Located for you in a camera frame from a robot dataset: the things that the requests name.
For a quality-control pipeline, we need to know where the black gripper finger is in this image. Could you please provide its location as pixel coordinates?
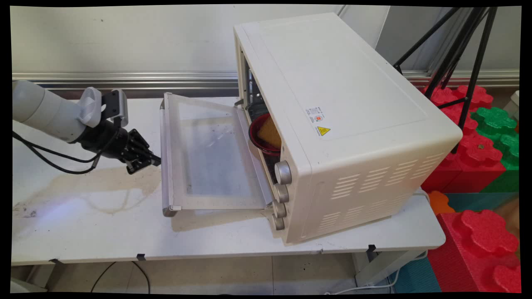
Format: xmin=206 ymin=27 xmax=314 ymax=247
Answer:
xmin=126 ymin=154 xmax=162 ymax=175
xmin=128 ymin=129 xmax=162 ymax=163

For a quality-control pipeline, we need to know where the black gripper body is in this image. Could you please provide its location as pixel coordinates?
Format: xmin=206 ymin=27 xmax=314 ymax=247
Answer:
xmin=77 ymin=118 xmax=144 ymax=163

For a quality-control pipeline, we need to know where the red bowl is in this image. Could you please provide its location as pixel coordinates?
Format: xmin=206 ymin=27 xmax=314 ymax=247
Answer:
xmin=248 ymin=112 xmax=283 ymax=157

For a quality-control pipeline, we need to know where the glass oven door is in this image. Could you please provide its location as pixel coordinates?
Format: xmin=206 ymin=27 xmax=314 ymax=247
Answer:
xmin=160 ymin=92 xmax=275 ymax=218

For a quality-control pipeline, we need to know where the yellow sponge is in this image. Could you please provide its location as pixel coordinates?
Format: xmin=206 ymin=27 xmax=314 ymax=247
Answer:
xmin=256 ymin=115 xmax=282 ymax=150

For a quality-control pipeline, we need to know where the large silver oven knob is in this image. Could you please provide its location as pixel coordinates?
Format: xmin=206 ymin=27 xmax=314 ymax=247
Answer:
xmin=274 ymin=161 xmax=293 ymax=186

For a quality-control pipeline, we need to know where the white label sticker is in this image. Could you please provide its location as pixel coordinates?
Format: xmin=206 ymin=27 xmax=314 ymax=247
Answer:
xmin=305 ymin=107 xmax=326 ymax=124

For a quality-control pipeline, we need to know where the white toaster oven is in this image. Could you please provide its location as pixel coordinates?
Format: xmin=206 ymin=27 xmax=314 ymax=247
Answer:
xmin=233 ymin=12 xmax=463 ymax=245

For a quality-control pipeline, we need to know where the white table leg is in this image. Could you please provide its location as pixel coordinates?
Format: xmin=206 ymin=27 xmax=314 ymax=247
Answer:
xmin=352 ymin=248 xmax=427 ymax=288

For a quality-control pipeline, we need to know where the orange foam piece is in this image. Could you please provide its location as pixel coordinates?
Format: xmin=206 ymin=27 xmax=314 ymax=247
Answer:
xmin=428 ymin=190 xmax=456 ymax=216

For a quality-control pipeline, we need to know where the teal foam mat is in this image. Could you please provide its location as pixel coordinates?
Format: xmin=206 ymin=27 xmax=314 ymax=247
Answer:
xmin=446 ymin=191 xmax=507 ymax=213

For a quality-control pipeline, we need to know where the black tripod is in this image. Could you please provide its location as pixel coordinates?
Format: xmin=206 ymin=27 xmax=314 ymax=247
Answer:
xmin=392 ymin=6 xmax=498 ymax=155

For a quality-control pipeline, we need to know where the large red foam block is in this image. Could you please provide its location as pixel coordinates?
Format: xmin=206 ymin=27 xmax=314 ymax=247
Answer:
xmin=427 ymin=209 xmax=522 ymax=294

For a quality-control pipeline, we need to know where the green foam block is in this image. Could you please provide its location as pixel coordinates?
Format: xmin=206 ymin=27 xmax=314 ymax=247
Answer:
xmin=470 ymin=107 xmax=521 ymax=194

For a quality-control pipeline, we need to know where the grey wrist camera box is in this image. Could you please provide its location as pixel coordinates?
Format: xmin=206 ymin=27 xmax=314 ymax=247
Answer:
xmin=101 ymin=88 xmax=129 ymax=128

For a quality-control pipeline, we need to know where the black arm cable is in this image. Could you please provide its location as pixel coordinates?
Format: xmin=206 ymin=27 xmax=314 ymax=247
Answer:
xmin=12 ymin=125 xmax=122 ymax=164
xmin=12 ymin=132 xmax=102 ymax=175

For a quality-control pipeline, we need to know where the black floor cable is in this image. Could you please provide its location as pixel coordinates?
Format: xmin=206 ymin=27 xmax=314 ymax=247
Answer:
xmin=90 ymin=261 xmax=151 ymax=294

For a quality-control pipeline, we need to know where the white floor cable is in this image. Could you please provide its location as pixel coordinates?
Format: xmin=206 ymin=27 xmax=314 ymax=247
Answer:
xmin=324 ymin=249 xmax=429 ymax=295

